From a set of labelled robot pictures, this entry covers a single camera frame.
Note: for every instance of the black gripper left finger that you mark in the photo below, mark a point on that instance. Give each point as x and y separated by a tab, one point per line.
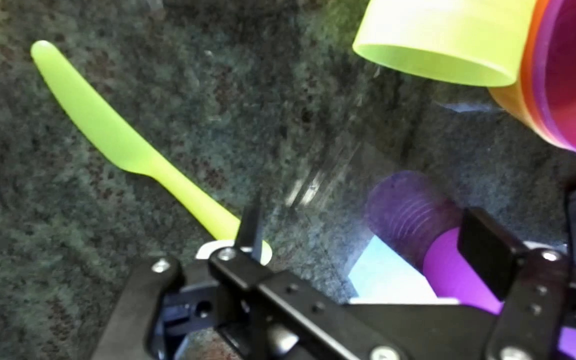
289	312

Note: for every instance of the yellow plastic bowl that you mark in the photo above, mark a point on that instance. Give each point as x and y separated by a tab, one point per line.
510	102

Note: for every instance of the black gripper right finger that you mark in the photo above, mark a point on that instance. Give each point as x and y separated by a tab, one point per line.
529	293

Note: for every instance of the yellow-green plastic knife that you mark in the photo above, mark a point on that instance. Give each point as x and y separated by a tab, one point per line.
115	137

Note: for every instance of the purple plastic cup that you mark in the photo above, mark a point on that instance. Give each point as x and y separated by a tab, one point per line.
414	212

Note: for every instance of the orange plastic bowl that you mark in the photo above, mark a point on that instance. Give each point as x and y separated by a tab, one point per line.
534	93

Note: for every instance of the yellow-green plastic cup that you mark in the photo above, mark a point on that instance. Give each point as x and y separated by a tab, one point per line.
449	40

